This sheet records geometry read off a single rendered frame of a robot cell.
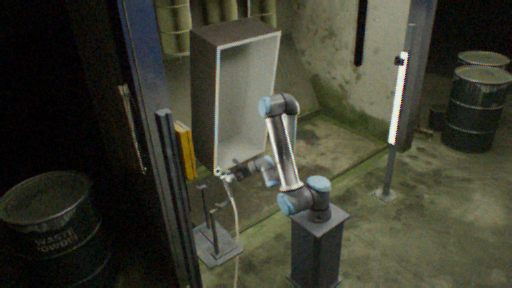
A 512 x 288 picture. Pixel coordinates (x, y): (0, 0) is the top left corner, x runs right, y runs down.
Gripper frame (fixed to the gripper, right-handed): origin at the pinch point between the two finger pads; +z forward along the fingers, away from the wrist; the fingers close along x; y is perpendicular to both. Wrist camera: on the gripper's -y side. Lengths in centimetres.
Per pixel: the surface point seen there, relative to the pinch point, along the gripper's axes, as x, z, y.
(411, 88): 135, -195, -31
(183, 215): -78, 10, 22
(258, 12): 126, -79, -177
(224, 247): -53, 2, 44
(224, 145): 88, 5, -41
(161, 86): -69, 1, -49
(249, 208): 91, 4, 24
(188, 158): -96, -7, 1
